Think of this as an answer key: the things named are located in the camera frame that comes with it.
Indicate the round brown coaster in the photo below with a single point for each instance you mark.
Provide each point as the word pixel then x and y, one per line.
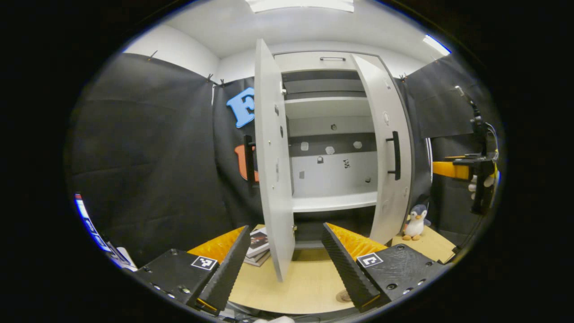
pixel 343 296

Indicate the white cabinet shelf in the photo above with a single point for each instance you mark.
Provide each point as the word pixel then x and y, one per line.
pixel 327 107
pixel 332 202

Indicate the grey book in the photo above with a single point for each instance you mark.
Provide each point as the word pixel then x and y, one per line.
pixel 260 261

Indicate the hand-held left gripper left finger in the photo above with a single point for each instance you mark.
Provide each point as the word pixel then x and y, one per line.
pixel 224 273

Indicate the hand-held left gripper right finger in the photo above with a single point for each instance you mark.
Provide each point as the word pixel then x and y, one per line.
pixel 345 269

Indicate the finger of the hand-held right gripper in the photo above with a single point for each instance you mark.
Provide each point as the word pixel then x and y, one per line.
pixel 450 170

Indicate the penguin plush toy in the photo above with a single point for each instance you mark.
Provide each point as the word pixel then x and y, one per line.
pixel 415 224

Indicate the white cabinet door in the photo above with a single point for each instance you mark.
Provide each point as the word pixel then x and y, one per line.
pixel 381 98
pixel 271 134

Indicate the white cabinet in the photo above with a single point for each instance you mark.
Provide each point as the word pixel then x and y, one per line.
pixel 332 175

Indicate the black backdrop cloth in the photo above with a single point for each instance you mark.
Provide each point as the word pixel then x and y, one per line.
pixel 148 157

